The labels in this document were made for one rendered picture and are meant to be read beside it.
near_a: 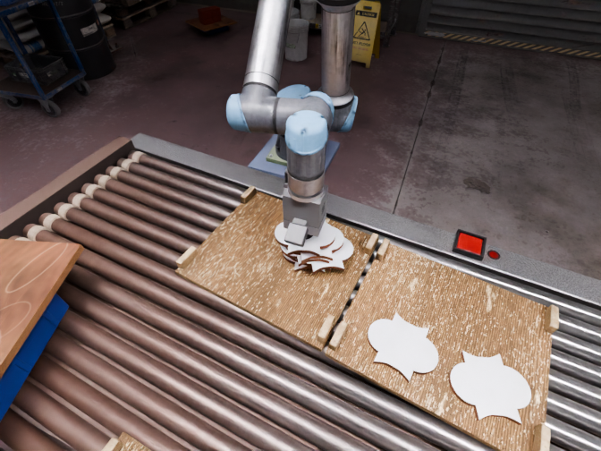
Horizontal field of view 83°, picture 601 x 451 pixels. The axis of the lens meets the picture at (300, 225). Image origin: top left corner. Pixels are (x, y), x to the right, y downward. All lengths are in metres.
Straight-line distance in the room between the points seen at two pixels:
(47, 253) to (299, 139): 0.62
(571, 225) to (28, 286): 2.79
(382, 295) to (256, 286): 0.30
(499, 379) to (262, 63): 0.79
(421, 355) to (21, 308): 0.80
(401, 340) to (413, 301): 0.11
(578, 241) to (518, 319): 1.86
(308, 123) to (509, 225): 2.12
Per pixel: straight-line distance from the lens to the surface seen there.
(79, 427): 0.84
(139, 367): 0.83
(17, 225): 1.24
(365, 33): 4.25
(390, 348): 0.77
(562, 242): 2.67
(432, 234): 1.02
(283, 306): 0.80
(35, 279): 0.90
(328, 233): 0.83
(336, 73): 1.05
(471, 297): 0.91
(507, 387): 0.82
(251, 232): 0.94
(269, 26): 0.83
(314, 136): 0.60
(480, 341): 0.85
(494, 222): 2.57
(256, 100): 0.74
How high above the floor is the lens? 1.64
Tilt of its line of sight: 48 degrees down
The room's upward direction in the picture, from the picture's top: straight up
